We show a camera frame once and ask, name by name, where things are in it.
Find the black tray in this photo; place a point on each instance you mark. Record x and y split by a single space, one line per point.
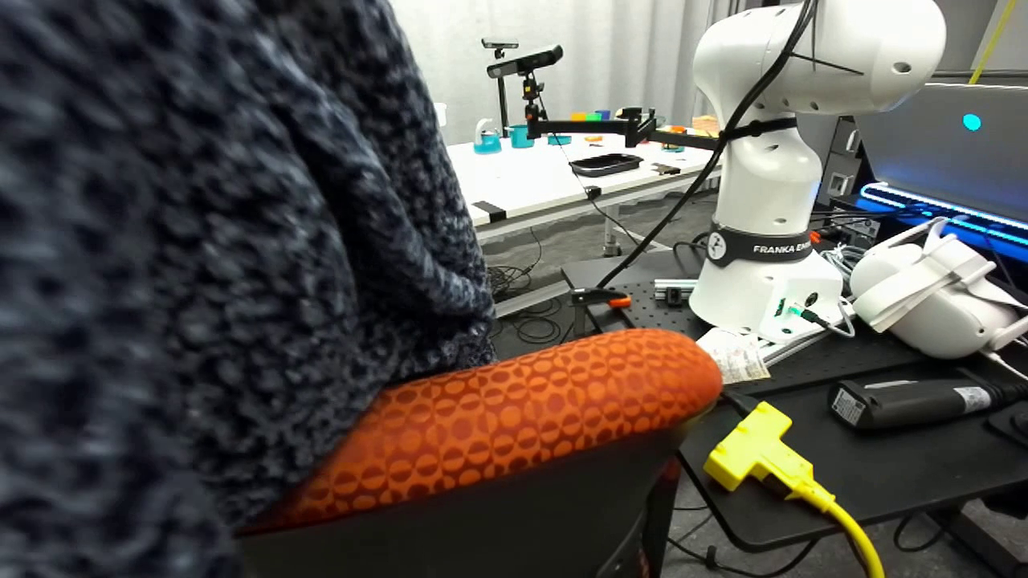
605 164

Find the white headset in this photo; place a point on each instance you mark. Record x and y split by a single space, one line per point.
932 297

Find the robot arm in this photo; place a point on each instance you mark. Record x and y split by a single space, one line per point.
763 185

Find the blue tape dispenser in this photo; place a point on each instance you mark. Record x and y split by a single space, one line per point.
486 138

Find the laptop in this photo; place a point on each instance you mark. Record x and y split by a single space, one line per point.
948 152

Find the teal cup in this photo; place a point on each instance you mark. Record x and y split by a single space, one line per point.
522 136

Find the paper slip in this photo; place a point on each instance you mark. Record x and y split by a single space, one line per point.
737 356

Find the dark grey knit fleece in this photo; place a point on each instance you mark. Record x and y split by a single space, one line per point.
177 265

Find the camera on mount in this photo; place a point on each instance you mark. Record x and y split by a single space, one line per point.
500 72
594 112

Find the white table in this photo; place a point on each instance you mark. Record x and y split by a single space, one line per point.
554 181

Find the orange patterned chair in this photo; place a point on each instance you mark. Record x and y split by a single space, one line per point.
514 433

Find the yellow power splitter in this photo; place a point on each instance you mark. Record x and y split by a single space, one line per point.
755 449

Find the black power brick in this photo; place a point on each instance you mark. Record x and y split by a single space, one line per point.
907 401

